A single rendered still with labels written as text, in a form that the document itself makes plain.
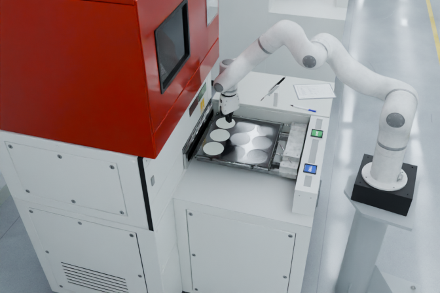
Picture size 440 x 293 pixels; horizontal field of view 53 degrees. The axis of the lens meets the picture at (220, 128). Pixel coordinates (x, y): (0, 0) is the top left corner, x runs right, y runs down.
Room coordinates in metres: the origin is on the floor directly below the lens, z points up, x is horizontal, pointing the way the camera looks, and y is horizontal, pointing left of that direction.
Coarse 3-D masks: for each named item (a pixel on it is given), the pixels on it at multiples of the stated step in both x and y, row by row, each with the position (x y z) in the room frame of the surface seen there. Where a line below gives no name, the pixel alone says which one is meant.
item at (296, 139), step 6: (294, 132) 1.77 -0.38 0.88; (300, 132) 1.77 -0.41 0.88; (288, 138) 1.73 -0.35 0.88; (294, 138) 1.73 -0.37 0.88; (300, 138) 1.72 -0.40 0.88; (288, 144) 1.68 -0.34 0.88; (294, 144) 1.68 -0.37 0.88; (300, 144) 1.68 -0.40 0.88; (288, 150) 1.63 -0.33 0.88; (294, 150) 1.63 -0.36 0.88; (300, 150) 1.63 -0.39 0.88; (288, 162) 1.54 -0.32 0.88; (294, 162) 1.54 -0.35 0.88; (282, 174) 1.48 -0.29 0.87; (288, 174) 1.47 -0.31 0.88; (294, 174) 1.46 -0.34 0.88
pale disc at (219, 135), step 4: (212, 132) 1.76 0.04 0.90; (216, 132) 1.76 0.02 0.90; (220, 132) 1.76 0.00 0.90; (224, 132) 1.76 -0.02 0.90; (228, 132) 1.76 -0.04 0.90; (212, 136) 1.73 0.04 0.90; (216, 136) 1.73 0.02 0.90; (220, 136) 1.72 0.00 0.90; (224, 136) 1.72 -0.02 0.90; (228, 136) 1.72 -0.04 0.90; (216, 140) 1.69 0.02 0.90; (220, 140) 1.69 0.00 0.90; (224, 140) 1.69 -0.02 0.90
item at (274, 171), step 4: (200, 160) 1.63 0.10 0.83; (204, 160) 1.62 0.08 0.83; (208, 160) 1.62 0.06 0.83; (220, 164) 1.60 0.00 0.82; (224, 164) 1.59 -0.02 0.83; (228, 164) 1.59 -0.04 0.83; (232, 164) 1.58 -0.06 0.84; (240, 168) 1.57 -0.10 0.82; (244, 168) 1.56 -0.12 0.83; (248, 168) 1.56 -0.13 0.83; (272, 168) 1.54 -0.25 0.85; (260, 172) 1.54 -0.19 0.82; (264, 172) 1.54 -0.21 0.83; (268, 172) 1.53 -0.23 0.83; (272, 172) 1.52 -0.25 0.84; (276, 172) 1.52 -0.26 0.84
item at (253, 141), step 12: (216, 120) 1.86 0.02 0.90; (240, 120) 1.86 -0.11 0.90; (252, 120) 1.85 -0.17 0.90; (240, 132) 1.75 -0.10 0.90; (252, 132) 1.75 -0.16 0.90; (264, 132) 1.75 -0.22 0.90; (276, 132) 1.75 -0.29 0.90; (204, 144) 1.66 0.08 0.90; (228, 144) 1.66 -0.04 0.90; (240, 144) 1.66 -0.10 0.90; (252, 144) 1.66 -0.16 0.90; (264, 144) 1.66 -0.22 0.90; (216, 156) 1.57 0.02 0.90; (228, 156) 1.57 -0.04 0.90; (240, 156) 1.57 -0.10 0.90; (252, 156) 1.57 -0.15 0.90; (264, 156) 1.57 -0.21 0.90
